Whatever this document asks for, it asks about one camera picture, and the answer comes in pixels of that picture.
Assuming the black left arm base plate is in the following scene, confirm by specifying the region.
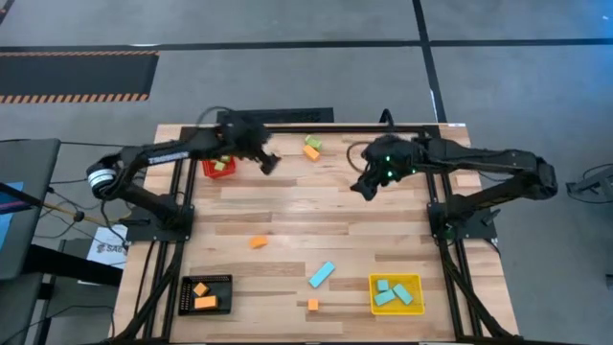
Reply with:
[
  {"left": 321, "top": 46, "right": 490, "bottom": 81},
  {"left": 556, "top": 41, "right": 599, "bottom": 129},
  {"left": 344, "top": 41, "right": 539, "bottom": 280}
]
[{"left": 125, "top": 204, "right": 195, "bottom": 242}]

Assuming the grey desk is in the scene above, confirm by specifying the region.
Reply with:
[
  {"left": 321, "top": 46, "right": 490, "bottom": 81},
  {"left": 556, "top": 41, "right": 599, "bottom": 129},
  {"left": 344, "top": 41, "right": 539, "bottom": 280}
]
[{"left": 0, "top": 138, "right": 61, "bottom": 282}]

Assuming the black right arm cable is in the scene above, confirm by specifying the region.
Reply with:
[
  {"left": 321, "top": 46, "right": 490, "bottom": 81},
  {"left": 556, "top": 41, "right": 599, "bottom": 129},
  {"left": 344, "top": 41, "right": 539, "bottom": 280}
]
[{"left": 346, "top": 141, "right": 370, "bottom": 174}]

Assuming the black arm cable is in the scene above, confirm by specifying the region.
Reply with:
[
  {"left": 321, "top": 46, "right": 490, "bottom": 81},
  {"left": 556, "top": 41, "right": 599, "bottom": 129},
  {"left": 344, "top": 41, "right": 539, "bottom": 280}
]
[
  {"left": 346, "top": 141, "right": 370, "bottom": 174},
  {"left": 195, "top": 105, "right": 234, "bottom": 127}
]

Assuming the white printed paper sheet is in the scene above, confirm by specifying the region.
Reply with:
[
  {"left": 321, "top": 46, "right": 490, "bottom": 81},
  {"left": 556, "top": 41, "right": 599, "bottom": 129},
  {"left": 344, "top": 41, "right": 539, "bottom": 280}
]
[{"left": 86, "top": 224, "right": 129, "bottom": 269}]

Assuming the yellow floor cable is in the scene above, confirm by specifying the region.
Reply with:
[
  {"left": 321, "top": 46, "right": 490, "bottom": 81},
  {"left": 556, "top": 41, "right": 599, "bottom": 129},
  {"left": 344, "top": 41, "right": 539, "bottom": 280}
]
[{"left": 42, "top": 202, "right": 119, "bottom": 226}]

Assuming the black metal bar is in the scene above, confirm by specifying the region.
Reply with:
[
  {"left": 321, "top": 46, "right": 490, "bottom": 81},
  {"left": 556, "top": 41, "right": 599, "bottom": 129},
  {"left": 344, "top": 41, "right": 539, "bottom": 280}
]
[{"left": 0, "top": 183, "right": 49, "bottom": 209}]

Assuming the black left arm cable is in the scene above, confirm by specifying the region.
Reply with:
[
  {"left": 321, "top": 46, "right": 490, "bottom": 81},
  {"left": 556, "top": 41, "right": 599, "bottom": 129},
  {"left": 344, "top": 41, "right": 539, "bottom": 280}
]
[{"left": 195, "top": 105, "right": 234, "bottom": 127}]

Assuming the black furniture panel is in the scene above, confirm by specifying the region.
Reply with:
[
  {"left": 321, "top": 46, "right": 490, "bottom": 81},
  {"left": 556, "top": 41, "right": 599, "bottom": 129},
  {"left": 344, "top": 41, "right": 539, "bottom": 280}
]
[{"left": 23, "top": 243, "right": 124, "bottom": 288}]

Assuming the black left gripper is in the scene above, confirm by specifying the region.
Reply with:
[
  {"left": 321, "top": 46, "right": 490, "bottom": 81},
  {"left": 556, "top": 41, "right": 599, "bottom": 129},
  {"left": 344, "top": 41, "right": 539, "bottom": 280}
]
[{"left": 222, "top": 117, "right": 283, "bottom": 176}]

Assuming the black plastic basket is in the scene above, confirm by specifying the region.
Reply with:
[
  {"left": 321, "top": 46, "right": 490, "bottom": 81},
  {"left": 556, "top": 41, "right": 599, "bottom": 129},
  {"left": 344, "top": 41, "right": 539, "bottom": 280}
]
[{"left": 178, "top": 274, "right": 234, "bottom": 316}]

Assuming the grey side table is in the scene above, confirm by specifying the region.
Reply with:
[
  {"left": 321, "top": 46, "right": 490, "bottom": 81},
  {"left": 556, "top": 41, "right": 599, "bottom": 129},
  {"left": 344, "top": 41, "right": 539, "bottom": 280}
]
[{"left": 0, "top": 272, "right": 44, "bottom": 345}]

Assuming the black floor stand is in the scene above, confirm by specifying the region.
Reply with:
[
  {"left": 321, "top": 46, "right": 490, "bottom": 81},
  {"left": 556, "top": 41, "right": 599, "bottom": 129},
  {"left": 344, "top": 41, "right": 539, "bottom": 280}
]
[{"left": 566, "top": 164, "right": 613, "bottom": 205}]

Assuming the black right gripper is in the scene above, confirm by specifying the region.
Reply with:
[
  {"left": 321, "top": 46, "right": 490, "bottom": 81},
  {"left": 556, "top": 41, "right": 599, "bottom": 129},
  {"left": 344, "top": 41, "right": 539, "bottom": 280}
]
[{"left": 351, "top": 135, "right": 427, "bottom": 202}]

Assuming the yellow plastic basket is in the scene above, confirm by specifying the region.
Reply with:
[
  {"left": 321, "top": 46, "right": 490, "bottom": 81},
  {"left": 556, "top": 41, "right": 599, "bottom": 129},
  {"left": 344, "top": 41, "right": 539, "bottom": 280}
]
[{"left": 369, "top": 272, "right": 426, "bottom": 316}]

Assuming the black hazard-striped floor mat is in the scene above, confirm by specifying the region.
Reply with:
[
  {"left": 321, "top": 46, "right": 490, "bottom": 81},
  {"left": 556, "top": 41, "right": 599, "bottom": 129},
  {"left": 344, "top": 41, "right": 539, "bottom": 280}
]
[{"left": 0, "top": 50, "right": 160, "bottom": 104}]

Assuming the long teal block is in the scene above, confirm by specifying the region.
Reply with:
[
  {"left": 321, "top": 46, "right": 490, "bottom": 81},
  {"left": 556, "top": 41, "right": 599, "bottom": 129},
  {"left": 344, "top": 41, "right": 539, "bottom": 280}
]
[{"left": 308, "top": 261, "right": 337, "bottom": 290}]

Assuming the red plastic basket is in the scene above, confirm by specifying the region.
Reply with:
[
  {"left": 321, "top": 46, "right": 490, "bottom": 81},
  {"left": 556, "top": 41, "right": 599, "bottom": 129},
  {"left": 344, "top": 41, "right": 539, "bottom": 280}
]
[{"left": 200, "top": 153, "right": 238, "bottom": 180}]

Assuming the black floor vent plate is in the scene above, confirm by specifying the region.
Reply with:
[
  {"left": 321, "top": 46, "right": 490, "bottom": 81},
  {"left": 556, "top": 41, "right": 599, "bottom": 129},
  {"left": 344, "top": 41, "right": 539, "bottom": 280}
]
[{"left": 216, "top": 107, "right": 335, "bottom": 125}]

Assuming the blue sheet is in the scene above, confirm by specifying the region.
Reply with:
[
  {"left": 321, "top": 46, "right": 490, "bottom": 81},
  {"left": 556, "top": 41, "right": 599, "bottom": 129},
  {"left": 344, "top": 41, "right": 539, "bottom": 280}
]
[{"left": 0, "top": 181, "right": 24, "bottom": 251}]

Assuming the teal rectangular block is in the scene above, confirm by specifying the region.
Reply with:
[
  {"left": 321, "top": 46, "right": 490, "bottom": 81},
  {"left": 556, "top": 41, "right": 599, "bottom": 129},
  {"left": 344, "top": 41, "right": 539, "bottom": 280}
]
[
  {"left": 373, "top": 288, "right": 397, "bottom": 308},
  {"left": 392, "top": 283, "right": 414, "bottom": 307}
]

